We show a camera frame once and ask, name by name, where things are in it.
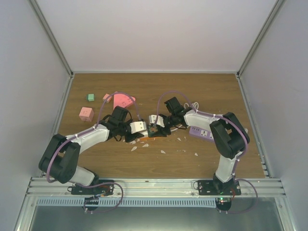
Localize white charger plug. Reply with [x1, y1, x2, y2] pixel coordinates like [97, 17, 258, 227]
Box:
[140, 130, 148, 137]

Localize dark green cube adapter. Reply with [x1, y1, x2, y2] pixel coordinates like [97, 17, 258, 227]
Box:
[147, 125, 159, 138]

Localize pink triangular socket adapter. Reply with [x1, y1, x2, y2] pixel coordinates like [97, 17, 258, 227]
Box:
[113, 94, 136, 109]

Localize purple power strip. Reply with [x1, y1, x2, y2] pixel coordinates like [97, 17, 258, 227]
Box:
[189, 127, 214, 142]

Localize pink cylindrical plug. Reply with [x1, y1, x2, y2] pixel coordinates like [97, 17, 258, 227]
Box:
[103, 94, 112, 103]

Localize pink cube socket adapter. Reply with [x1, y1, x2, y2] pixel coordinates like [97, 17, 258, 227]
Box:
[79, 107, 94, 122]

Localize green plug adapter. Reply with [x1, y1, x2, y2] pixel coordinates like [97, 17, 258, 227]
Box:
[86, 93, 95, 102]

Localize orange power strip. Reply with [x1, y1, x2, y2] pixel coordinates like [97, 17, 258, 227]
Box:
[140, 137, 154, 141]

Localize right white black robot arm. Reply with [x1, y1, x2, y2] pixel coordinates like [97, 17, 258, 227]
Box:
[152, 97, 250, 195]

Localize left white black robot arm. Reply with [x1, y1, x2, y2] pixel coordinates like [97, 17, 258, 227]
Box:
[38, 106, 147, 194]

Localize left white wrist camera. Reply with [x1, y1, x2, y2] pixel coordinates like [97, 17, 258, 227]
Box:
[129, 121, 147, 134]

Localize white coiled strip cable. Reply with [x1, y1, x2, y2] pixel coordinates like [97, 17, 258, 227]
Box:
[184, 101, 201, 110]

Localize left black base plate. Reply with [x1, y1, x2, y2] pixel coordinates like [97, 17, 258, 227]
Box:
[67, 180, 114, 196]

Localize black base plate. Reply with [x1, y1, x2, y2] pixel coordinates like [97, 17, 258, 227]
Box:
[67, 180, 114, 196]
[197, 179, 242, 196]

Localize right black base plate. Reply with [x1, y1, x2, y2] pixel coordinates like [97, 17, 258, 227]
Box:
[197, 179, 242, 196]

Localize grey slotted cable duct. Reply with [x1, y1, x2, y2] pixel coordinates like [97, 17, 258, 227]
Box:
[37, 197, 216, 208]

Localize aluminium front rail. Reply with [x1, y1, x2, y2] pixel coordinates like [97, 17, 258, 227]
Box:
[26, 178, 286, 198]

